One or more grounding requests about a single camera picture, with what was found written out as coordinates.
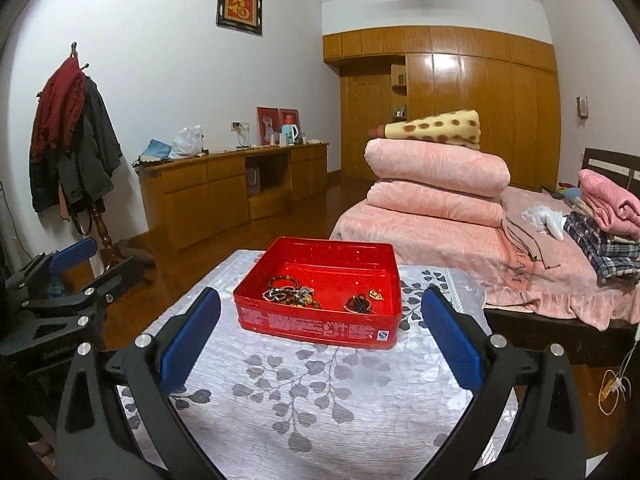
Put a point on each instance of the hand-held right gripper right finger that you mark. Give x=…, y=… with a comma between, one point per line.
x=452, y=340

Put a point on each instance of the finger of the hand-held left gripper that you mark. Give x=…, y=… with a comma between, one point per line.
x=72, y=255
x=100, y=292

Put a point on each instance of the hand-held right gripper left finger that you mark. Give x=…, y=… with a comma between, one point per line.
x=190, y=340

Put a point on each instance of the red tin box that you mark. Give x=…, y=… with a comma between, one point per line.
x=320, y=327

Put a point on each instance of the wooden coat rack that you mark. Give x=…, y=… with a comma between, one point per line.
x=104, y=230

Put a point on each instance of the brown shoes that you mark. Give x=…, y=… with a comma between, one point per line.
x=132, y=252

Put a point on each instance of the small gold pendant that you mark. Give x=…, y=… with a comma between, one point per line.
x=374, y=294

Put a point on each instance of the pink bedspread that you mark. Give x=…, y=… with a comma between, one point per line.
x=450, y=245

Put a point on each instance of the grey leaf-print tablecloth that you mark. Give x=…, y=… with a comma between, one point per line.
x=300, y=400

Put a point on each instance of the wooden sideboard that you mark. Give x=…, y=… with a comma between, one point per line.
x=190, y=205

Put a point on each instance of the dusty pink printed blanket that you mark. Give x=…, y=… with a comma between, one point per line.
x=540, y=245

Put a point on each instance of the pink folded quilt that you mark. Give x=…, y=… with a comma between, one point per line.
x=430, y=205
x=435, y=165

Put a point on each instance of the red jacket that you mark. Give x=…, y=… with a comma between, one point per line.
x=55, y=105

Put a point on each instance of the white cloth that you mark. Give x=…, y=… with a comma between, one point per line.
x=547, y=217

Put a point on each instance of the white plastic bag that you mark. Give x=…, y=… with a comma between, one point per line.
x=186, y=142

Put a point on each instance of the plaid folded clothes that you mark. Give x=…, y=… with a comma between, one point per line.
x=595, y=240

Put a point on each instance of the blue toy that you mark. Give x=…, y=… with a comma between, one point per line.
x=572, y=192

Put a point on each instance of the pink folded garment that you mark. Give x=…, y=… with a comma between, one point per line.
x=610, y=200

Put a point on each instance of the white kettle with red lid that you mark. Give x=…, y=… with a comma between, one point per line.
x=289, y=135

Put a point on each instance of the dark wooden headboard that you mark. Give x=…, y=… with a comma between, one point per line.
x=605, y=160

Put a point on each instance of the wooden wardrobe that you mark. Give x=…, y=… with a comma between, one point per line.
x=450, y=90

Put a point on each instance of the framed red calligraphy picture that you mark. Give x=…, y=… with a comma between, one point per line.
x=240, y=6

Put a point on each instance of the dark wooden bed frame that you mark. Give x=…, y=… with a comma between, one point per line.
x=550, y=332

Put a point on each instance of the wall socket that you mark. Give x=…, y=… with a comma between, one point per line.
x=240, y=125

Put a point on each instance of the red photo frame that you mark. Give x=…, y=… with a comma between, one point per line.
x=267, y=125
x=289, y=116

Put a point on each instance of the wall switch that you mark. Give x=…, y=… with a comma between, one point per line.
x=581, y=107

